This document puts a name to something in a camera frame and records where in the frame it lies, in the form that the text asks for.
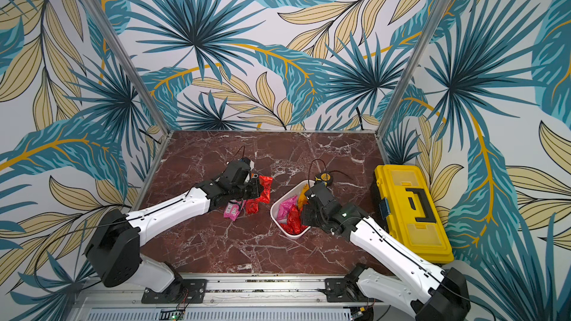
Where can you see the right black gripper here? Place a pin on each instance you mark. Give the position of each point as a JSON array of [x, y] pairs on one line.
[[310, 200]]

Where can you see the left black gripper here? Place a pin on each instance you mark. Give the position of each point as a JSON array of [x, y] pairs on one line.
[[257, 189]]

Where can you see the magenta tea bag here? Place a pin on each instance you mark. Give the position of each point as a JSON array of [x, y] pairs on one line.
[[285, 208], [233, 210]]

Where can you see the white plastic storage box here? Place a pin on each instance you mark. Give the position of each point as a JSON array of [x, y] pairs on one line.
[[295, 191]]

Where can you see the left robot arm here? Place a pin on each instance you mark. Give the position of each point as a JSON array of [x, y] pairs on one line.
[[114, 251]]

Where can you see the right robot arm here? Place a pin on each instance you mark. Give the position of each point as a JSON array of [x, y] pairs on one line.
[[418, 288]]

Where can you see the small yellow tea bag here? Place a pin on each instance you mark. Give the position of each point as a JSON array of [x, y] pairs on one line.
[[302, 199]]

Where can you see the red tea bag pile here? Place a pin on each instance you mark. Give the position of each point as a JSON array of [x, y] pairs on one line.
[[293, 225]]

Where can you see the yellow black tape measure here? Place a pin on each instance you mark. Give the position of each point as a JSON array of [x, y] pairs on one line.
[[325, 178]]

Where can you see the yellow black toolbox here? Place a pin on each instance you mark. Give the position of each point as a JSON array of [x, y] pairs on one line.
[[407, 211]]

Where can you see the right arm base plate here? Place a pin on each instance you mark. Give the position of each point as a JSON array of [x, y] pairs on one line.
[[341, 290]]

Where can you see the aluminium front rail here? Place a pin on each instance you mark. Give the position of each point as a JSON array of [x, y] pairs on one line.
[[231, 297]]

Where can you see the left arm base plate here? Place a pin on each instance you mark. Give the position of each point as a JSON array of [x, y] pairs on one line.
[[182, 291]]

